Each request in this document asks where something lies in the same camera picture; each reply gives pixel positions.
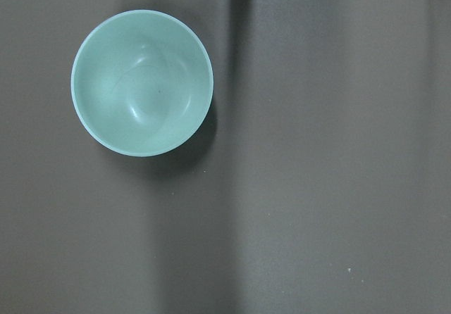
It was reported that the green bowl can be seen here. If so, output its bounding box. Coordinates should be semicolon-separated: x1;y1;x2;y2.
70;9;214;157

